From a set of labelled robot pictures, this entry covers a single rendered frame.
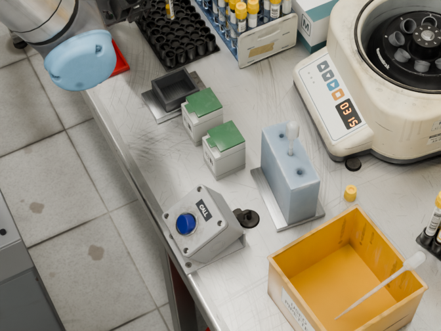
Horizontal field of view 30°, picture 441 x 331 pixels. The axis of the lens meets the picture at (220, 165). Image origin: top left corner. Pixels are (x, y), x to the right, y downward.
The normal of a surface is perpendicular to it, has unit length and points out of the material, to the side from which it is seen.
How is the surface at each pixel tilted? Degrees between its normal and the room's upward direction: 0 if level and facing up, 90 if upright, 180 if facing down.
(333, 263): 0
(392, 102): 0
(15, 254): 90
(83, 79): 92
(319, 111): 25
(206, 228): 30
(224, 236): 90
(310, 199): 90
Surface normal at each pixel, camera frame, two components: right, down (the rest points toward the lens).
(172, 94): -0.03, -0.55
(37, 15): 0.43, 0.75
